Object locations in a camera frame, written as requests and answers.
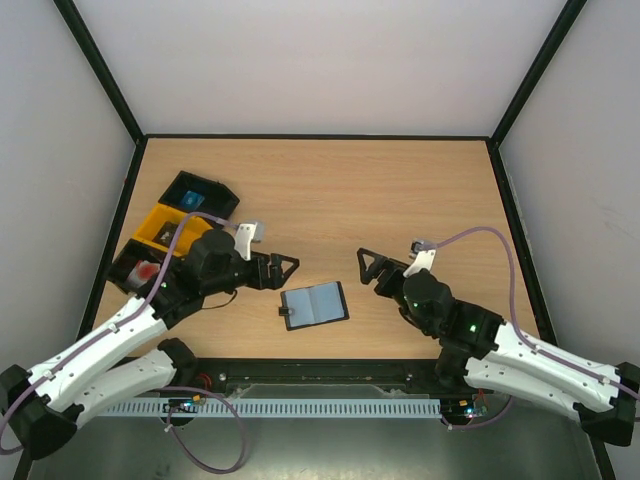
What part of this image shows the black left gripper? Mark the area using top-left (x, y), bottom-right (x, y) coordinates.
top-left (203, 250), bottom-right (299, 297)

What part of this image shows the black card holder wallet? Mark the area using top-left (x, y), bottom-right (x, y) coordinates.
top-left (278, 281), bottom-right (350, 331)

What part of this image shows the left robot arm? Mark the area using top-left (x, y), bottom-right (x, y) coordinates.
top-left (1, 225), bottom-right (300, 460)

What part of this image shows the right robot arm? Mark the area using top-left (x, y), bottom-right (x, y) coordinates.
top-left (357, 248), bottom-right (639, 447)

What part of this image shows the blue card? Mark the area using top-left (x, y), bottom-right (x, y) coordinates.
top-left (180, 190), bottom-right (205, 211)

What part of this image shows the black VIP card in bin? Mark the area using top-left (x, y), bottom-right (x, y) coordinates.
top-left (154, 222), bottom-right (177, 247)

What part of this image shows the yellow plastic bin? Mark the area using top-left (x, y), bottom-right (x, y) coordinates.
top-left (132, 203), bottom-right (212, 257)

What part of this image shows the black plastic bin far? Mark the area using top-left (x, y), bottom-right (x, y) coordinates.
top-left (159, 170), bottom-right (240, 233)

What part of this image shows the black plastic bin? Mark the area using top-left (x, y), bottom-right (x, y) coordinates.
top-left (159, 170), bottom-right (240, 233)
top-left (107, 239), bottom-right (165, 294)

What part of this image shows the black plastic bin near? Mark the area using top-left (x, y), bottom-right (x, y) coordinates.
top-left (107, 239), bottom-right (165, 294)

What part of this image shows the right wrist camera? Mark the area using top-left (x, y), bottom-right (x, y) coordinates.
top-left (403, 239), bottom-right (437, 278)

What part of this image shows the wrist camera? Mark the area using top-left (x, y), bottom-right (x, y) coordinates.
top-left (234, 220), bottom-right (265, 261)
top-left (403, 239), bottom-right (437, 278)

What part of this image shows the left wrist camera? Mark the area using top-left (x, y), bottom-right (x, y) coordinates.
top-left (234, 220), bottom-right (265, 261)

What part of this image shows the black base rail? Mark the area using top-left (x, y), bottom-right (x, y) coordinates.
top-left (195, 358), bottom-right (476, 398)

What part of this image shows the grey slotted cable duct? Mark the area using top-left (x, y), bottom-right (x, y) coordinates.
top-left (102, 398), bottom-right (441, 419)

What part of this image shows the black frame post right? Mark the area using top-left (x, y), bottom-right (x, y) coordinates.
top-left (491, 0), bottom-right (587, 146)

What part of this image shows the black frame post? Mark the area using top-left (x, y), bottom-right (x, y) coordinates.
top-left (491, 0), bottom-right (587, 146)
top-left (53, 0), bottom-right (145, 145)

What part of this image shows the black frame post left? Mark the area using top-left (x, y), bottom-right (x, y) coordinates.
top-left (53, 0), bottom-right (145, 145)

